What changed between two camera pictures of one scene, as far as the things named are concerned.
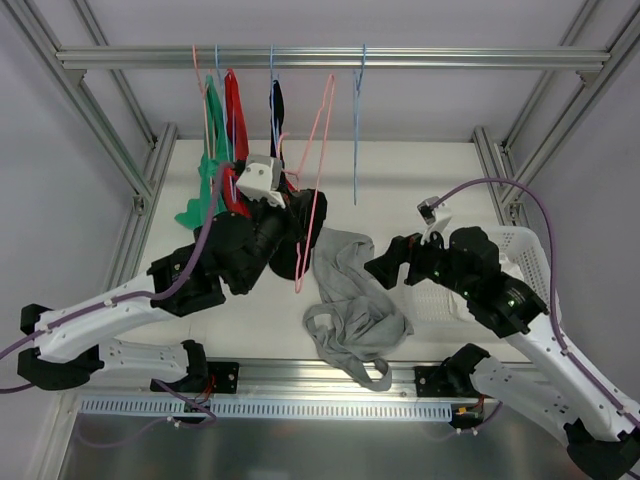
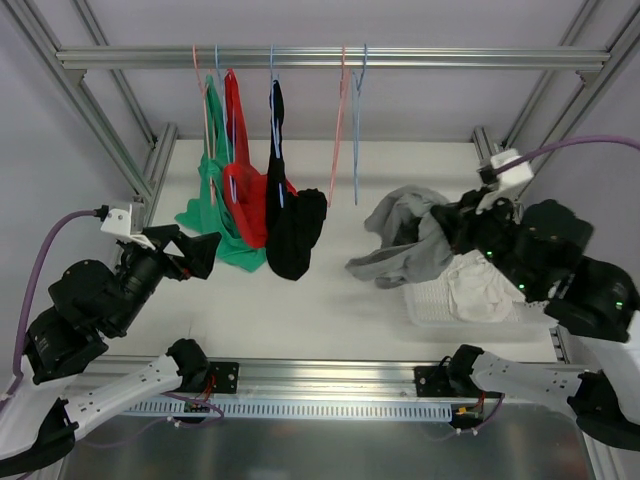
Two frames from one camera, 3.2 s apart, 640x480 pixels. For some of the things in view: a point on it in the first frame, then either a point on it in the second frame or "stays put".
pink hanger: [330, 85] → [344, 91]
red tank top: [238, 141] stays put
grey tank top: [363, 316] → [414, 247]
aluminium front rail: [279, 378] stays put
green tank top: [194, 213] stays put
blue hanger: [357, 82] stays put
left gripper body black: [304, 211] → [172, 252]
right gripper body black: [413, 257] → [454, 223]
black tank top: [294, 263] stays put
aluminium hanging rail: [334, 58] stays put
